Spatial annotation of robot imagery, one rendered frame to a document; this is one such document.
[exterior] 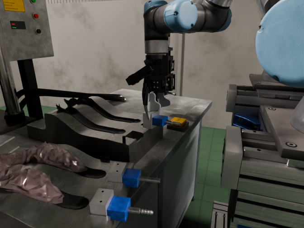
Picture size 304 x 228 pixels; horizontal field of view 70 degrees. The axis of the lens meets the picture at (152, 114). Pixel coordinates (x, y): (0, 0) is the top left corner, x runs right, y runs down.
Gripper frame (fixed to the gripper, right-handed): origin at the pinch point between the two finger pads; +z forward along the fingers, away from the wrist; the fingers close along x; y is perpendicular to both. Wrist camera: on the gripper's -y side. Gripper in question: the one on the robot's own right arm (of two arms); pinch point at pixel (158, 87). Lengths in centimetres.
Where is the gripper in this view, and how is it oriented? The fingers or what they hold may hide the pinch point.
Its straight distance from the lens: 112.1
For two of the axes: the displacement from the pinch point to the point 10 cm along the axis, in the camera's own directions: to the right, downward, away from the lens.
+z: 0.0, 9.4, 3.5
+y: 7.6, 2.3, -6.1
